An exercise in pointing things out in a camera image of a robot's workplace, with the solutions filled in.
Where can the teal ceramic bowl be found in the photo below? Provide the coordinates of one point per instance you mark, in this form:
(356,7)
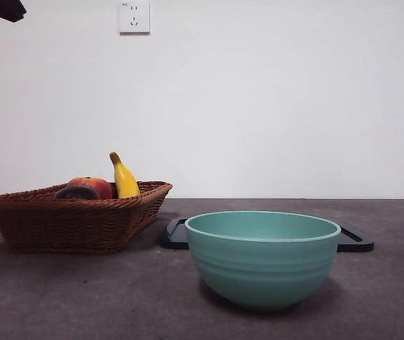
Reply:
(261,269)

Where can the white wall socket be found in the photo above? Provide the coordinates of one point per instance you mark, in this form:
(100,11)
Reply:
(134,17)

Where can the yellow banana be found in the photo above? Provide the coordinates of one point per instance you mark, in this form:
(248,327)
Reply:
(125,180)

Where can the dark green plastic tray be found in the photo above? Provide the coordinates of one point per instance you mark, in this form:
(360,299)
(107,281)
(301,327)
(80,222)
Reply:
(173,241)

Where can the brown wicker basket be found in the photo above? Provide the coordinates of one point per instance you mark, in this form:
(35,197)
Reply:
(63,223)

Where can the dark red plum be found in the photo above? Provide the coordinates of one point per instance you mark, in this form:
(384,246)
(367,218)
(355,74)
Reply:
(78,193)

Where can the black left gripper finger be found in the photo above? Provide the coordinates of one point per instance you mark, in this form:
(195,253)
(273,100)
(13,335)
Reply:
(0,7)

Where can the red yellow apple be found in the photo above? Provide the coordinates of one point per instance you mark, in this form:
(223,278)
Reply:
(95,184)

